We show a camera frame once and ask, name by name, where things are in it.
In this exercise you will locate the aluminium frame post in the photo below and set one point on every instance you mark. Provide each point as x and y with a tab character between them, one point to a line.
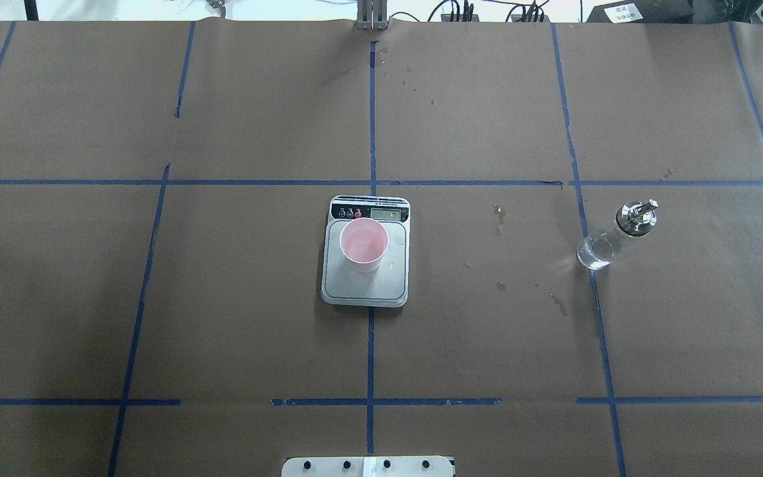
371	15

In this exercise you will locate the black labelled box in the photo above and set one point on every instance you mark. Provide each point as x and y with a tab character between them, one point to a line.
653	12

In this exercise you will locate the pink plastic cup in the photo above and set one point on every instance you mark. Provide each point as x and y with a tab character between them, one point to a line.
363	243

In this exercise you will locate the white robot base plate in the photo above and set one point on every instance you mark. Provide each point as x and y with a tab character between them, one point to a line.
419	465

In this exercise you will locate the black power strip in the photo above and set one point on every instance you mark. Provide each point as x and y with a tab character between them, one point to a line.
498	11

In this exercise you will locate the white digital kitchen scale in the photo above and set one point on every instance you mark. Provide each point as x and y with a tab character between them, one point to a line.
388	286

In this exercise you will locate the glass sauce bottle metal spout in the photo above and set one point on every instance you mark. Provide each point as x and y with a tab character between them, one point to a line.
630	223

